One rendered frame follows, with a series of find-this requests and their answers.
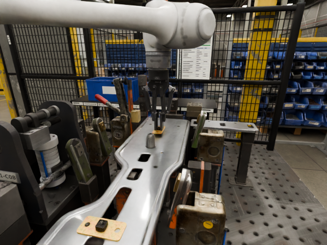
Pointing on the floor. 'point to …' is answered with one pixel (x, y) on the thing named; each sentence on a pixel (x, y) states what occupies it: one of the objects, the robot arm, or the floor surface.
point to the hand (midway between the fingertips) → (158, 121)
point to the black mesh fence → (299, 9)
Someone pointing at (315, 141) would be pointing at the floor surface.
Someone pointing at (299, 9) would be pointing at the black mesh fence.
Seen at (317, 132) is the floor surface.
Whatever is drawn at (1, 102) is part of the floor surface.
